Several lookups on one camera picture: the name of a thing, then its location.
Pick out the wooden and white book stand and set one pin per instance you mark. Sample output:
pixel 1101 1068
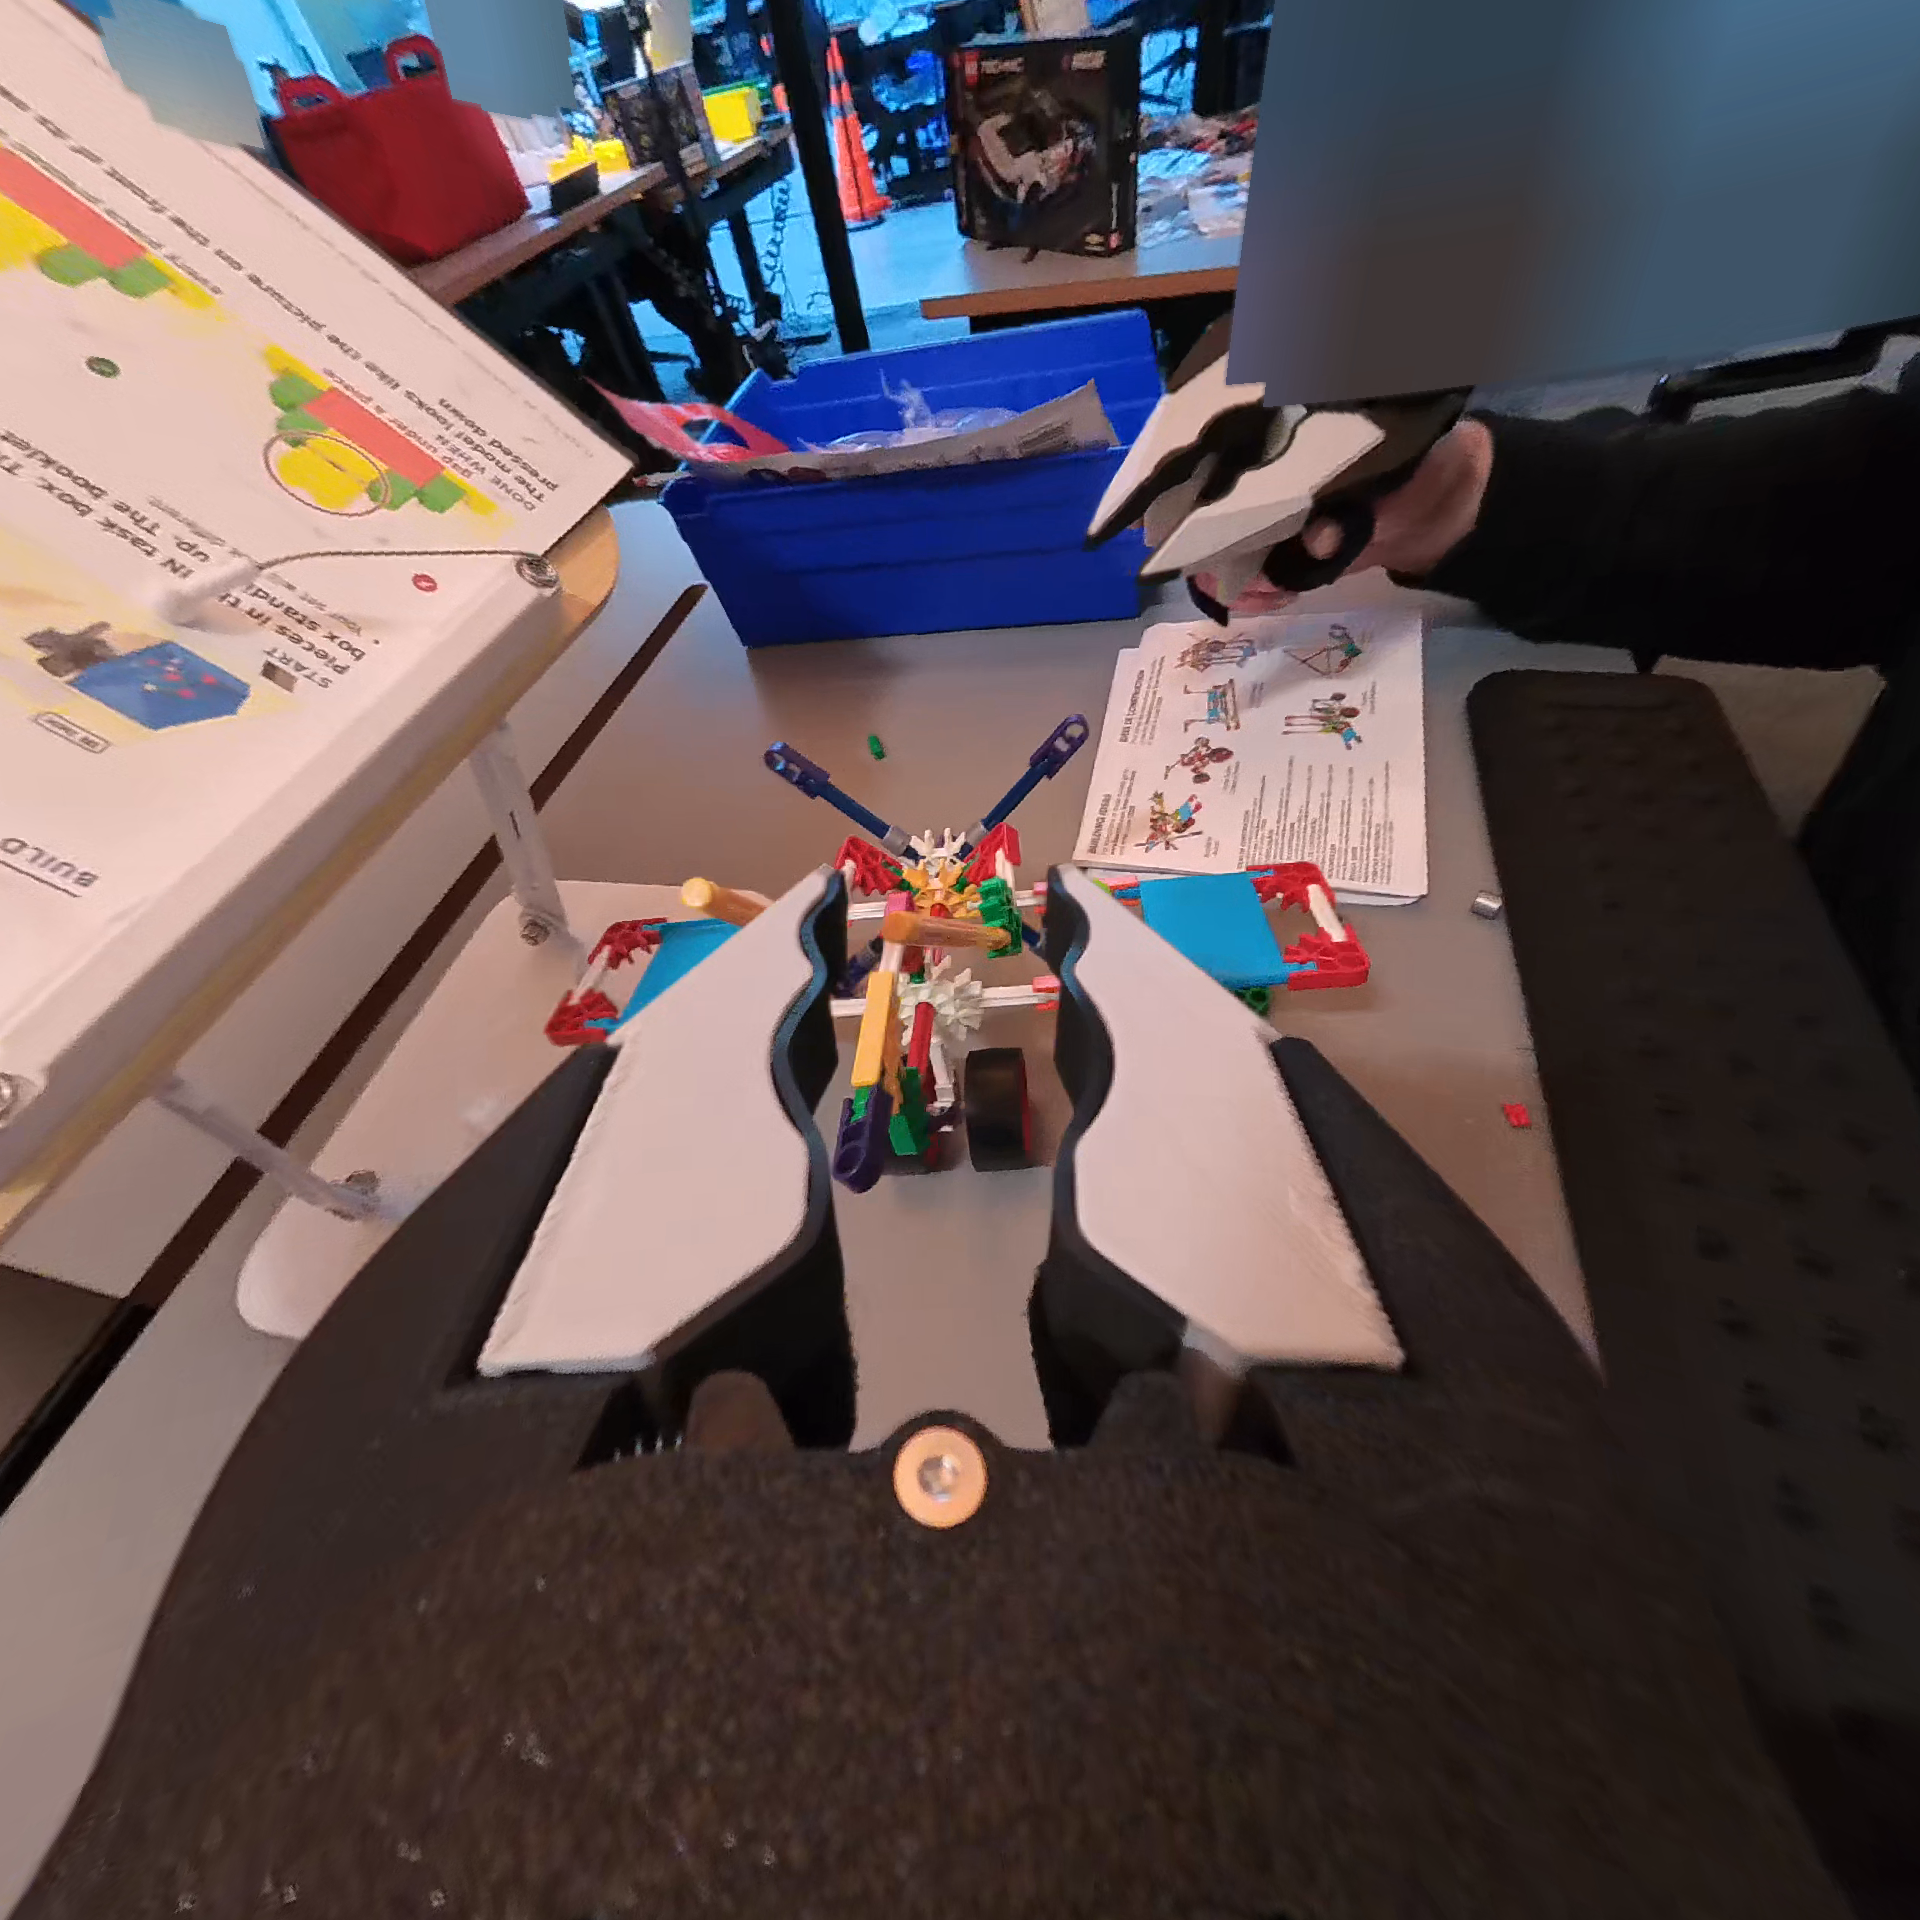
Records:
pixel 435 1108

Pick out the black toy box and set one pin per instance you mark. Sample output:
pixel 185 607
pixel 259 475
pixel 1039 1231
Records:
pixel 1043 149

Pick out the person's right hand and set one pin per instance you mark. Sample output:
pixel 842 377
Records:
pixel 1447 511

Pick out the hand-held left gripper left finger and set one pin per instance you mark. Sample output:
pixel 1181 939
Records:
pixel 675 1184

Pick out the yellow plastic rod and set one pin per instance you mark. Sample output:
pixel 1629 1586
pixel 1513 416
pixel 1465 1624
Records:
pixel 723 901
pixel 945 931

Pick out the orange traffic cone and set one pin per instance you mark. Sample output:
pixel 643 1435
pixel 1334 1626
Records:
pixel 858 149

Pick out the blue plastic bin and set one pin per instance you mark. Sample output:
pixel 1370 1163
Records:
pixel 902 540

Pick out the yellow storage bin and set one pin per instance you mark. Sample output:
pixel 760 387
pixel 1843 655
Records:
pixel 733 113

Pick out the toy instruction booklet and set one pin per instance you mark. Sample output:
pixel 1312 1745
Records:
pixel 1320 795

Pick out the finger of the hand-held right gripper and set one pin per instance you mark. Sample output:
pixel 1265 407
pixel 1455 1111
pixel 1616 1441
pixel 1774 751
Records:
pixel 1162 450
pixel 1275 480

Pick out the colourful construction toy plane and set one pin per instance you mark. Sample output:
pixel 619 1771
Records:
pixel 1208 931

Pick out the printed instruction sheet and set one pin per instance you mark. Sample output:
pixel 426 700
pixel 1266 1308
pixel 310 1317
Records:
pixel 149 493

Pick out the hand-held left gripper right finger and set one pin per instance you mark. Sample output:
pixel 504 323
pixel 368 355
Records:
pixel 1230 1184

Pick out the person's right forearm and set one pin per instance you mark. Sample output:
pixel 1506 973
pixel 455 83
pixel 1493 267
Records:
pixel 1650 523

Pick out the black perforated pad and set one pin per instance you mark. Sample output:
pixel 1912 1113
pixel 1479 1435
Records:
pixel 1725 1201

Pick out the red tote bag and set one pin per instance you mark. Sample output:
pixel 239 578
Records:
pixel 398 165

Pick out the clear plastic bag red header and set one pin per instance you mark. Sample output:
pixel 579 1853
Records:
pixel 960 442

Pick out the black pole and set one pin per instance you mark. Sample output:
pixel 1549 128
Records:
pixel 809 149

